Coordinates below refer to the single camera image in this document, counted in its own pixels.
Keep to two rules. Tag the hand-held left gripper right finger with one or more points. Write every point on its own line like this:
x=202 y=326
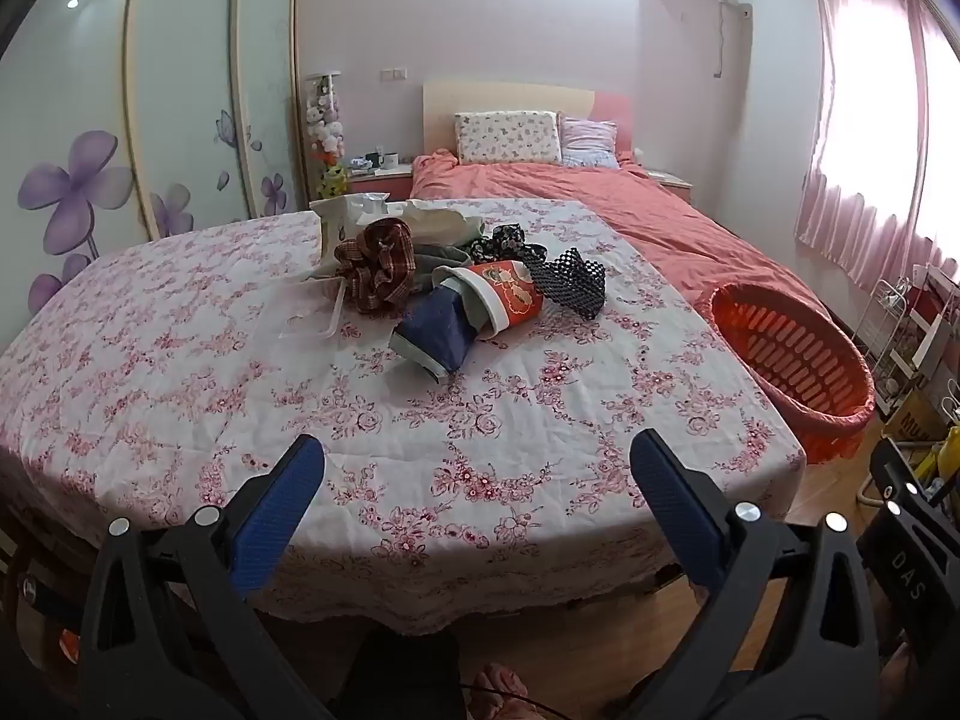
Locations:
x=675 y=499

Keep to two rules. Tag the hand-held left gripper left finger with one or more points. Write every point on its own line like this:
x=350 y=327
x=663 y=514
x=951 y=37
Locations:
x=277 y=499

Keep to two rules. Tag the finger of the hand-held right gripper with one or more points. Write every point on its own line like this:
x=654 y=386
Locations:
x=900 y=469

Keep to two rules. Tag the orange plastic laundry basket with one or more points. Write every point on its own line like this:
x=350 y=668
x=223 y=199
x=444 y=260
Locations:
x=787 y=360

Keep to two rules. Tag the clear plastic container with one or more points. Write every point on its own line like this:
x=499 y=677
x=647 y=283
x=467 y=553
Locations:
x=315 y=311

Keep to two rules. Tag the navy blue sock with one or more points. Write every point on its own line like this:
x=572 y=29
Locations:
x=435 y=330

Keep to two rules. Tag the black polka dot cloth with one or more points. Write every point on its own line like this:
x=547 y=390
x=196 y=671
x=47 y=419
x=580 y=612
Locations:
x=570 y=281

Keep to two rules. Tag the plaid fabric scrunchie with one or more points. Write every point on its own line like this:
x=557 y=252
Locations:
x=375 y=262

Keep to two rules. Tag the red patterned sock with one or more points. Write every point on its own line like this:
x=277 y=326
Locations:
x=510 y=292

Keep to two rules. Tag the cardboard box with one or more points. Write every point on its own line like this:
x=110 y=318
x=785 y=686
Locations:
x=915 y=416

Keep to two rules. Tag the pink floral tablecloth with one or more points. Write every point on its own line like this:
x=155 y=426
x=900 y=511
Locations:
x=225 y=390

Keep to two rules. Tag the person's bare foot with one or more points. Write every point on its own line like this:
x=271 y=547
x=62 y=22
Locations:
x=499 y=690

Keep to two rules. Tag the white packet with green print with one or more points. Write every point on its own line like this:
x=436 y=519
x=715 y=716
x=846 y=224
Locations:
x=345 y=221

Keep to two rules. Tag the grey-green cloth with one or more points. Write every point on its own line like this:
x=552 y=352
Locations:
x=439 y=259

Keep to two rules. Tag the pink bed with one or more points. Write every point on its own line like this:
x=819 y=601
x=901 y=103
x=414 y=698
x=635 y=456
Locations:
x=600 y=202

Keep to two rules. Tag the black floral cloth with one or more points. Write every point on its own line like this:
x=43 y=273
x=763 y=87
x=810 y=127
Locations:
x=502 y=240

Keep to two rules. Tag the pink nightstand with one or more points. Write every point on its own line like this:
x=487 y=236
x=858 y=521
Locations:
x=671 y=181
x=382 y=184

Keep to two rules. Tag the green and yellow toy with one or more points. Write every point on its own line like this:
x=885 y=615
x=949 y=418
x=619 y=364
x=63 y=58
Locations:
x=335 y=180

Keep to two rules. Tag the pink curtain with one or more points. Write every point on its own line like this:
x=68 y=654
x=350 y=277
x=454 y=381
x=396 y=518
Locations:
x=870 y=127

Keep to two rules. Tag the pink striped pillow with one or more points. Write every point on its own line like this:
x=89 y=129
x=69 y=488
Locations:
x=589 y=142

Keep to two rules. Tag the plush toy bouquet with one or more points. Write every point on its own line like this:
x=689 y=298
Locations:
x=326 y=124

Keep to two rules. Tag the floral pillow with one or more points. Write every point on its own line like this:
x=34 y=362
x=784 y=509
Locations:
x=506 y=136

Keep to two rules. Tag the wardrobe with purple flower doors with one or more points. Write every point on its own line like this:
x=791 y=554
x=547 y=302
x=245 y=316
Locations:
x=172 y=90

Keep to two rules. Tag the beige and pink headboard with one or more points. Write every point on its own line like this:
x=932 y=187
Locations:
x=510 y=96

